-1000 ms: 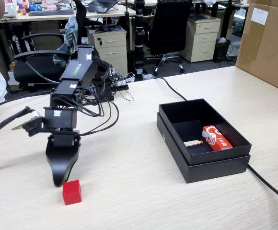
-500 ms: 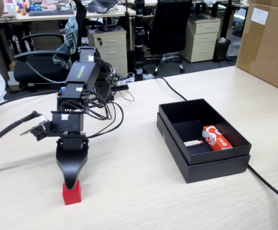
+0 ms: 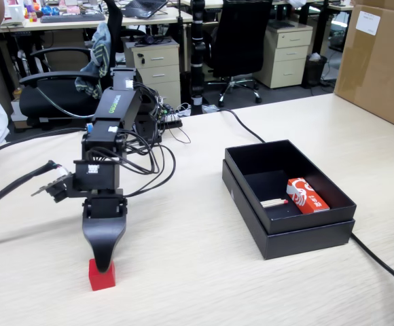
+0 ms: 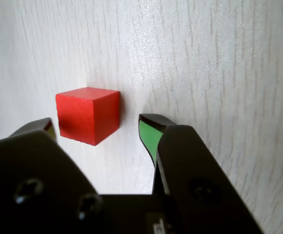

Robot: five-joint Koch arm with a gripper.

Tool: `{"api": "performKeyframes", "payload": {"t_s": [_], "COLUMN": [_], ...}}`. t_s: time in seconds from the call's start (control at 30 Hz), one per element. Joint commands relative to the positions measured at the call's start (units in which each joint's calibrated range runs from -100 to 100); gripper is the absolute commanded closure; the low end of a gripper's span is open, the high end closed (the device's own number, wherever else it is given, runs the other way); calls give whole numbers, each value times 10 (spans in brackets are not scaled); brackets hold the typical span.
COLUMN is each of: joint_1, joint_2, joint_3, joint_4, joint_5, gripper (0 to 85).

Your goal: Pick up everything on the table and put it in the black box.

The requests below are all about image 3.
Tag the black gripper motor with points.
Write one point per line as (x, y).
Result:
(98, 180)

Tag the red wooden cube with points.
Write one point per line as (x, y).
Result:
(103, 282)

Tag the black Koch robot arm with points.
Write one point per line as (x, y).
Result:
(115, 102)

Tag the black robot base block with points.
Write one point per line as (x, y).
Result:
(149, 131)

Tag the black cardboard box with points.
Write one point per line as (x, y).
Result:
(285, 224)

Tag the black open box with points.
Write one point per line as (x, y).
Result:
(302, 242)

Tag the orange box with white print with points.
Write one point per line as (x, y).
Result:
(305, 197)

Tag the black power strip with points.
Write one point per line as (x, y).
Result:
(173, 124)

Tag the green electronics board with plugs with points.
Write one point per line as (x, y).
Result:
(168, 113)

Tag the black office chair with armrests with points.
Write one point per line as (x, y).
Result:
(57, 98)

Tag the small carton on floor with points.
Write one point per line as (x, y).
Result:
(18, 113)

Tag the red-tipped wooden matchstick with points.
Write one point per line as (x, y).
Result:
(272, 205)
(271, 201)

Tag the beige drawer cabinet with headset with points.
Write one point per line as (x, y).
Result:
(159, 68)

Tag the striped blue grey cloth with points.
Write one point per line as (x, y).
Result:
(98, 51)

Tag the thick black banded pole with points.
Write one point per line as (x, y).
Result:
(197, 51)

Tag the thin black stand pole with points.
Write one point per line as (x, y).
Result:
(180, 34)

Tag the beige office desk with keyboard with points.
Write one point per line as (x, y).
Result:
(132, 21)

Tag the black computer keyboard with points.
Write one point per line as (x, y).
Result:
(71, 18)

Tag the blue ball toy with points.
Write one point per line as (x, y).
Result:
(51, 10)

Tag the black laptop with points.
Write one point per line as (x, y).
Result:
(142, 6)

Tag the colourful small bottles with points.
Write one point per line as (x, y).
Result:
(30, 13)

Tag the black mesh office chair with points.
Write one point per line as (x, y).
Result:
(241, 40)

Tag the beige three-drawer cabinet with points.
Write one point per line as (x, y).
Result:
(285, 68)

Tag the beige background office desk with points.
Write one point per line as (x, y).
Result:
(214, 4)

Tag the black waste bin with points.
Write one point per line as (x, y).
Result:
(316, 71)

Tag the large brown cardboard carton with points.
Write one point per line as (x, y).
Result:
(380, 68)

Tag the small wrist camera board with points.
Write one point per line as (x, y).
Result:
(59, 190)

